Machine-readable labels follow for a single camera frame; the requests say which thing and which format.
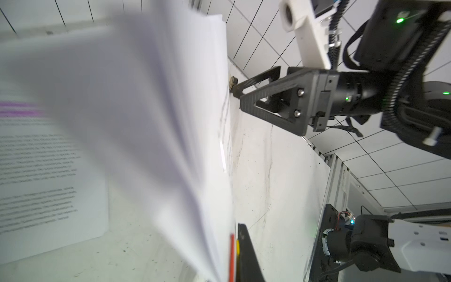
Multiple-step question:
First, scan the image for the red paperclip on document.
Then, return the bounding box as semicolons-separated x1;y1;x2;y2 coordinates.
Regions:
228;233;236;282

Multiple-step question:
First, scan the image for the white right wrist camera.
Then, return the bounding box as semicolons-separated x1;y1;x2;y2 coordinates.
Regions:
279;0;341;70

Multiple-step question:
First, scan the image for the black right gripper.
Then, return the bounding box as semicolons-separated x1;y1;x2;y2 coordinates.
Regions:
230;66;391;136

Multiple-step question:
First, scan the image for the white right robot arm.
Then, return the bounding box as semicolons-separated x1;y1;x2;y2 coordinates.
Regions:
230;1;451;282

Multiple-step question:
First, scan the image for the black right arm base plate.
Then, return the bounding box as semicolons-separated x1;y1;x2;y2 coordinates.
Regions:
308;204;338;282

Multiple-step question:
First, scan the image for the purple highlighted paper document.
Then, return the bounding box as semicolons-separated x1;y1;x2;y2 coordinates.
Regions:
1;88;109;264

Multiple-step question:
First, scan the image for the pink highlighted paper document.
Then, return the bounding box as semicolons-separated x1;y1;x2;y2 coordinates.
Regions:
1;1;235;282

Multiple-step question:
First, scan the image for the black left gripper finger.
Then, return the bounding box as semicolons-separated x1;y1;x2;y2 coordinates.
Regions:
237;223;265;282

